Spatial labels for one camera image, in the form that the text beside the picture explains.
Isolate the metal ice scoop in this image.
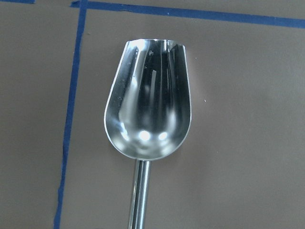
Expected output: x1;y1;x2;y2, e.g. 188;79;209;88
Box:
104;39;192;229

